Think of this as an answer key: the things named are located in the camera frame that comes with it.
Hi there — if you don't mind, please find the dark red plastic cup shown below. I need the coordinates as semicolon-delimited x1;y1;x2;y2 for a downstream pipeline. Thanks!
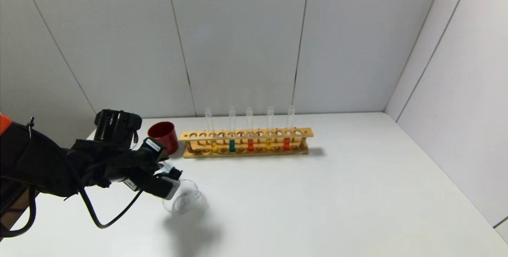
147;121;179;156

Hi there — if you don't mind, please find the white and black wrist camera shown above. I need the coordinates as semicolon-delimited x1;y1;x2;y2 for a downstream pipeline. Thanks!
124;168;183;201

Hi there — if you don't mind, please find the thick black cable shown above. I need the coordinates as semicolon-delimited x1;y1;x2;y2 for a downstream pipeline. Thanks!
0;195;37;238

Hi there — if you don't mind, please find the red pigment glass test tube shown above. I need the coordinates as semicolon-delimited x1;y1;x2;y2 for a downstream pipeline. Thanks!
246;106;254;151
283;104;295;150

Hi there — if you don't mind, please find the yellow pigment glass test tube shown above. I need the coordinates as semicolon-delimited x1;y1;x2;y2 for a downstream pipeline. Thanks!
266;105;274;150
204;107;218;153

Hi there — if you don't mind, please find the clear glass dish with spout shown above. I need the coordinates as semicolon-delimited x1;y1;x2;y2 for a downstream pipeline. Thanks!
162;180;203;214

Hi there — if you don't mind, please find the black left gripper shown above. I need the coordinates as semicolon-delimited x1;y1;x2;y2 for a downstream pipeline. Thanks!
131;137;170;166

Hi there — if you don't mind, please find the wooden test tube rack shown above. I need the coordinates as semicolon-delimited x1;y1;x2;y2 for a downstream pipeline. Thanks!
179;128;314;159

